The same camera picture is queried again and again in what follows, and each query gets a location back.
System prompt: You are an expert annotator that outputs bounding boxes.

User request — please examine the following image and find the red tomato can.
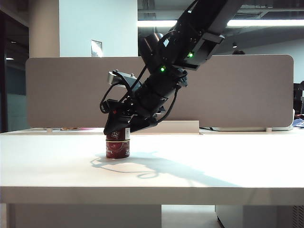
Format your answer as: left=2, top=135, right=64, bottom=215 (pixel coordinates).
left=105, top=139, right=131, bottom=159

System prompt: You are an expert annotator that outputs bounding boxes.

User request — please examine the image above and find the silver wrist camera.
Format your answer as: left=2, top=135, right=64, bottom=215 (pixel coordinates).
left=107, top=69, right=139, bottom=89

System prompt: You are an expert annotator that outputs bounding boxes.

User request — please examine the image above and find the dark office equipment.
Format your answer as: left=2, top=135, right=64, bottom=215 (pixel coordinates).
left=293, top=80, right=304, bottom=115

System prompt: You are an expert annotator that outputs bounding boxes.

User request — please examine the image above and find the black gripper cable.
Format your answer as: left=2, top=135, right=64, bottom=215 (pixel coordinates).
left=155, top=87, right=179, bottom=124

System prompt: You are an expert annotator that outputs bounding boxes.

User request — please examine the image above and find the black looped camera cable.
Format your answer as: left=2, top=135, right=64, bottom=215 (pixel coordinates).
left=99, top=83, right=119, bottom=114

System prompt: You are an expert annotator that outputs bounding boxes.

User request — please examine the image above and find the white cable tray box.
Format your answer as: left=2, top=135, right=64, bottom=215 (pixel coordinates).
left=149, top=120, right=200, bottom=134

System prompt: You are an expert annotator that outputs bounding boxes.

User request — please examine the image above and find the framed notice on pillar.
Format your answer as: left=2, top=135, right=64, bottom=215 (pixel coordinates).
left=91, top=39, right=103, bottom=58

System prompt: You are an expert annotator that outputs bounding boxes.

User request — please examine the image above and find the red tin can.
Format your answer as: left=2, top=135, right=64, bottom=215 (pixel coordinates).
left=105, top=127, right=131, bottom=142

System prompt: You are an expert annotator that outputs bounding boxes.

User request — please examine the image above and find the long ceiling light strip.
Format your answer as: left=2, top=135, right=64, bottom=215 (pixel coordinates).
left=137, top=19, right=304, bottom=28

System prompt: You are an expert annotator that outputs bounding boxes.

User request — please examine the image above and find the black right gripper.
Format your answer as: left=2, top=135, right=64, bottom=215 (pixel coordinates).
left=103, top=94, right=167, bottom=136

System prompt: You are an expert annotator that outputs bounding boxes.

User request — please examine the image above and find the grey-brown fabric desk divider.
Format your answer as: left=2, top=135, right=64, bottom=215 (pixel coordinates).
left=25, top=55, right=295, bottom=129

